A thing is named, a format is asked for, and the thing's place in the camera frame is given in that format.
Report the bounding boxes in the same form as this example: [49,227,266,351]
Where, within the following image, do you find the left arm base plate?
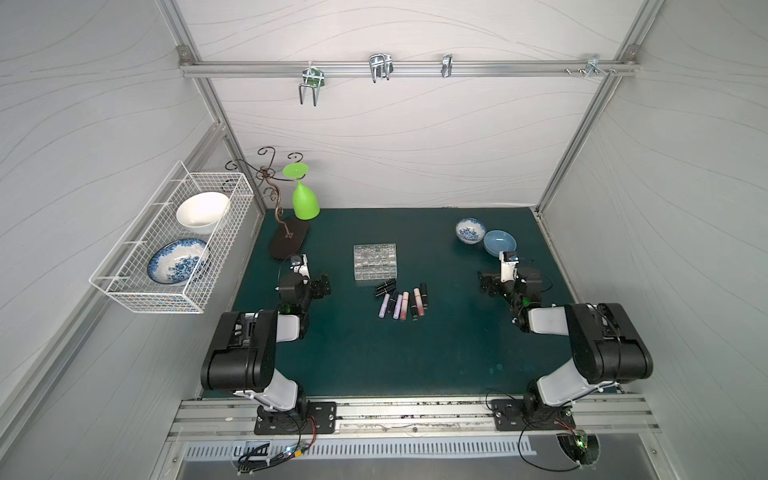
[254,401,338,436]

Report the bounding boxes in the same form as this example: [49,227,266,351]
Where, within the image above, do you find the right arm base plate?
[488,398,576,432]

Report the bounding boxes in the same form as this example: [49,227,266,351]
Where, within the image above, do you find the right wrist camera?
[499,251,519,283]

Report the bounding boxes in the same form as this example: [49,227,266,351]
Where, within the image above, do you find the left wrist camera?
[289,254,311,279]

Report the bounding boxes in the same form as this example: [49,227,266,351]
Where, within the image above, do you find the copper wire stand black base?
[225,146,310,260]

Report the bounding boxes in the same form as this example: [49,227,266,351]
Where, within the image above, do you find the metal double hook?
[298,66,325,106]
[369,53,394,83]

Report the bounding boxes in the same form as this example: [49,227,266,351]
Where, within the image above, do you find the black lipstick lower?
[374,284,396,298]

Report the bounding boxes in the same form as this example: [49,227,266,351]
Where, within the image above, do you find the round floor port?
[556,430,601,467]

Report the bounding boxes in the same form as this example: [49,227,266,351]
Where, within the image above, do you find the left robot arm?
[200,273,331,419]

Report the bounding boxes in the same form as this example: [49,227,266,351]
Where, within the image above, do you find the clear acrylic lipstick organizer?
[353,243,398,281]

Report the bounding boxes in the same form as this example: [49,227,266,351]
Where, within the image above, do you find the green plastic goblet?
[283,163,320,221]

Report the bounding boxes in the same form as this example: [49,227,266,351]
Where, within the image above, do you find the pink ombre lip gloss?
[413,288,425,317]

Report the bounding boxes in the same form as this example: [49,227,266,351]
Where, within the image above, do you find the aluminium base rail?
[167,393,661,441]

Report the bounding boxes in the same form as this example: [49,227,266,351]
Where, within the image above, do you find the white wire basket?
[89,162,253,314]

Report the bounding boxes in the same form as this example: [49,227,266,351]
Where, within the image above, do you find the blue floral bowl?
[455,217,487,245]

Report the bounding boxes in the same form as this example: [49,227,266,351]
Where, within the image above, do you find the blue floral plate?
[147,238,209,285]

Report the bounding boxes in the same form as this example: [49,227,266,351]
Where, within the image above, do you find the light blue bowl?
[483,230,517,258]

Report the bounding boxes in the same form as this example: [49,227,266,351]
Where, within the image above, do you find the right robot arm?
[478,266,654,417]

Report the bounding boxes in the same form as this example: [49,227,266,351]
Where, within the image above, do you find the metal hook right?
[564,55,618,79]

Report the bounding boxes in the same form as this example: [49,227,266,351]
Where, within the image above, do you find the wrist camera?
[289,254,311,279]
[499,251,519,283]

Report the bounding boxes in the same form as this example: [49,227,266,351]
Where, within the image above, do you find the white bowl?
[175,192,230,235]

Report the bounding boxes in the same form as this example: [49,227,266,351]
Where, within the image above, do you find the aluminium cross rail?
[180,55,640,80]

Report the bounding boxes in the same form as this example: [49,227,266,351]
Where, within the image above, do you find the black slim lipstick tube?
[386,291,399,316]

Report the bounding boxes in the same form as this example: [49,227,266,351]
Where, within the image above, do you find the metal double hook middle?
[369,53,394,83]

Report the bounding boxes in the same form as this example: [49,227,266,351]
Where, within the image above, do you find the metal clip hook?
[441,54,453,79]

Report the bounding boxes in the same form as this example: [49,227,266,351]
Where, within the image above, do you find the black lipstick upper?
[376,278,396,291]

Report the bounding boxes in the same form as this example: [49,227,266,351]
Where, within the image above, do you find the left base cables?
[235,413,319,475]

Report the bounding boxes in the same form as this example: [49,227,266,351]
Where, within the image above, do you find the metal double hook left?
[298,66,325,106]

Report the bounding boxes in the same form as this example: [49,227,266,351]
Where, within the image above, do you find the right base cable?
[484,391,583,474]

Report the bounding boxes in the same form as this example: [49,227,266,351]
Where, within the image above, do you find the white cable duct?
[184,436,537,463]

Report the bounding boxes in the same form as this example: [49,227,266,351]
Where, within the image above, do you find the lilac lip gloss right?
[392,293,403,320]

